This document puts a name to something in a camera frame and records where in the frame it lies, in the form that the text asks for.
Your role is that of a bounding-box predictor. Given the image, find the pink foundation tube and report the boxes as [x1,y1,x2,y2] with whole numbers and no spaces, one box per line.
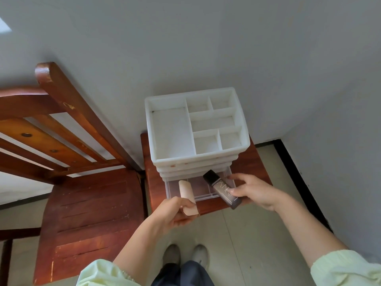
[179,179,200,217]

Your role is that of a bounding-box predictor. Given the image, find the white plastic drawer organizer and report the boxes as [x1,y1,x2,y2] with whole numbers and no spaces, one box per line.
[144,87,251,203]

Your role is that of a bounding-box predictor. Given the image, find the person's right hand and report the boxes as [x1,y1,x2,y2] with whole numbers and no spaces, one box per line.
[229,172,289,212]

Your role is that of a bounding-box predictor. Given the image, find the person's left forearm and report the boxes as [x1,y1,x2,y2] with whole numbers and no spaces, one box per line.
[77,220,179,286]

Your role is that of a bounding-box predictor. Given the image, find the square bottle with black cap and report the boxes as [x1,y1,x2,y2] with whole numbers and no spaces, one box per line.
[211,178,243,210]

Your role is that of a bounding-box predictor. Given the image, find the wooden slat-back chair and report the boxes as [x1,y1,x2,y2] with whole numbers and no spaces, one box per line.
[0,62,146,286]

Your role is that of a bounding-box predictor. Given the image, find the brown wooden cabinet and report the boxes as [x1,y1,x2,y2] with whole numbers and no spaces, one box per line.
[140,133,273,216]

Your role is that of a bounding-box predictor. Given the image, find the person's left hand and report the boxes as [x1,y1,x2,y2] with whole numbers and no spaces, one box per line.
[149,196,200,233]

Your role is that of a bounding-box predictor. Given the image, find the dark wooden chair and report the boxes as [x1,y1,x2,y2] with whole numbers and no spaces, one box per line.
[0,226,42,286]

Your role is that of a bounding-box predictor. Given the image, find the person's dark trousers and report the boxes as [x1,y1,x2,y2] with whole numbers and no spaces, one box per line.
[152,261,215,286]

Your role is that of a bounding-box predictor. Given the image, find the person's right forearm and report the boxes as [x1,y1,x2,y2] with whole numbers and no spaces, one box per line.
[275,193,381,286]

